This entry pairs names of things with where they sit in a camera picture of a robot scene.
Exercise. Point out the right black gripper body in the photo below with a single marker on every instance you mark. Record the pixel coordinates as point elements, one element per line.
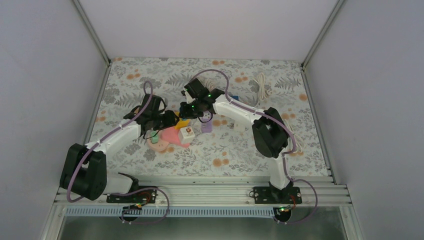
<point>192,112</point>

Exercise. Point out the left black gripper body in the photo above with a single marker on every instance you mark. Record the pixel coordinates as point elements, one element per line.
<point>159,124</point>

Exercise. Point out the pink triangular power strip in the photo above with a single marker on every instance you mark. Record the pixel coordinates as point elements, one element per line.
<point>170,135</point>

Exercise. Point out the purple power strip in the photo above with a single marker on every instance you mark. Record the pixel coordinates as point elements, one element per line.
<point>206,122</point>

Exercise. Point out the white plug adapter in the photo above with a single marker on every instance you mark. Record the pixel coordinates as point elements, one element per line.
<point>186,135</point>

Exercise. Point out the yellow cube socket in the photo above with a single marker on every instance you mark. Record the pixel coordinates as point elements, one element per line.
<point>182,123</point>

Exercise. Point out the dark blue cube socket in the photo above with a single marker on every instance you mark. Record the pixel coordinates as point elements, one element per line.
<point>235,97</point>

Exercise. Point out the white square plug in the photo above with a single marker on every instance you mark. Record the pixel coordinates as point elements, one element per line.
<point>238,127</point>

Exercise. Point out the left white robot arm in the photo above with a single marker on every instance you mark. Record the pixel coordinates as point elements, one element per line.
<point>85,171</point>

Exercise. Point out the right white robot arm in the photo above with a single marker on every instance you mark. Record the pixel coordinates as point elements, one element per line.
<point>269,133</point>

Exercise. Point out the small green plug adapter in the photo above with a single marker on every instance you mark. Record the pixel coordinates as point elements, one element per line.
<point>154,134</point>

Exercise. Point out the aluminium rail frame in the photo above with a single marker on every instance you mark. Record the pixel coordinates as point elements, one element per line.
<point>225,191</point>

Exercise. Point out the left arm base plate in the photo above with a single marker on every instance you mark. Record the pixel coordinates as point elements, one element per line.
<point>142,197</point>

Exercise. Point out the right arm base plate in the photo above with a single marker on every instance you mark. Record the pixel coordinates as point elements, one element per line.
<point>271,195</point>

